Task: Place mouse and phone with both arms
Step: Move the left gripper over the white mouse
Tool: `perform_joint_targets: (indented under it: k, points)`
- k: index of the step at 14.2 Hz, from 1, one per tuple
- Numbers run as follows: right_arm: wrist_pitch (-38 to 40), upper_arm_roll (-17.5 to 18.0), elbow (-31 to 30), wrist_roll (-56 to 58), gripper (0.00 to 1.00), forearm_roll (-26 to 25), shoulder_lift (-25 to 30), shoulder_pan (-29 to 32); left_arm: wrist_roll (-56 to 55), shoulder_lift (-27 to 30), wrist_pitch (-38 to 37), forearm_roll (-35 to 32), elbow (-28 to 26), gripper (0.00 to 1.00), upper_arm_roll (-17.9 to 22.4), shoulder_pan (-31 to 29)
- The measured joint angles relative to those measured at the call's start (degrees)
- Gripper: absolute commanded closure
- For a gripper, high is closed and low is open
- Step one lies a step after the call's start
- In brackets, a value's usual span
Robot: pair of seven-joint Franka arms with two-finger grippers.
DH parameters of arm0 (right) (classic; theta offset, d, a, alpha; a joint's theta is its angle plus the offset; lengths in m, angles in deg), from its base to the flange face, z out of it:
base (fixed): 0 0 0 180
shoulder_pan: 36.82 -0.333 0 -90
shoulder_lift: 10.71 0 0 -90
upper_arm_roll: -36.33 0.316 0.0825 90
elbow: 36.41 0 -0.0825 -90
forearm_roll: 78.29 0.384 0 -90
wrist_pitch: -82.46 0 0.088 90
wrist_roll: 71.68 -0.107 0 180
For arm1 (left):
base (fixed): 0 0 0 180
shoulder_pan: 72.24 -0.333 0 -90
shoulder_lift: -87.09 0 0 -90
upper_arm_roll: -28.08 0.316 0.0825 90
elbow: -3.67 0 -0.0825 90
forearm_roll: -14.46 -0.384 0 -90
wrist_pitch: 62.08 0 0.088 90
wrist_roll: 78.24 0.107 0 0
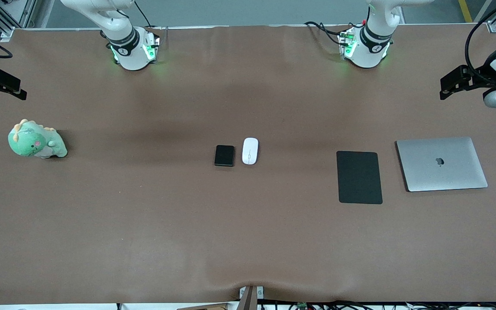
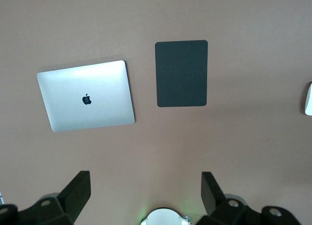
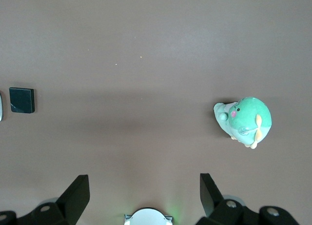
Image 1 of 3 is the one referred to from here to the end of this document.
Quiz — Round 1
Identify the white computer mouse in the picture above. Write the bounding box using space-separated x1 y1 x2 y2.
242 137 259 165

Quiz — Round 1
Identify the black phone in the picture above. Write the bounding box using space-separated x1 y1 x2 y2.
214 145 235 167

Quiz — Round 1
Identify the black mouse pad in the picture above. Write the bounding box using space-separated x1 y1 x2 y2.
336 151 383 205

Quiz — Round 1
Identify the green dinosaur plush toy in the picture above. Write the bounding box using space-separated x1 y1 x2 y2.
8 119 68 159

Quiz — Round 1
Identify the silver closed laptop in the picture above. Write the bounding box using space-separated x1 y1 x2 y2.
396 136 488 192

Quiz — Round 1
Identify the brown table cover mat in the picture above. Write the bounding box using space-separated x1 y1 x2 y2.
0 24 496 304

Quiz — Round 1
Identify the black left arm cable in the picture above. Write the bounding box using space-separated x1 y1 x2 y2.
465 0 496 87

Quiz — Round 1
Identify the black base cable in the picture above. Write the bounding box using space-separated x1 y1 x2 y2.
304 21 348 46
134 0 153 29

